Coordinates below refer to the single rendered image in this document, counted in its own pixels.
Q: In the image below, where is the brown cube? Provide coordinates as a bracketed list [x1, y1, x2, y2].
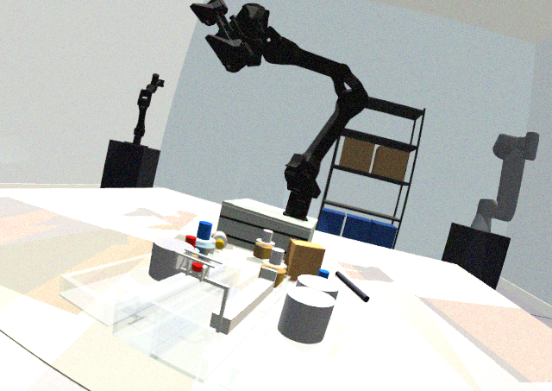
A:
[284, 238, 326, 282]

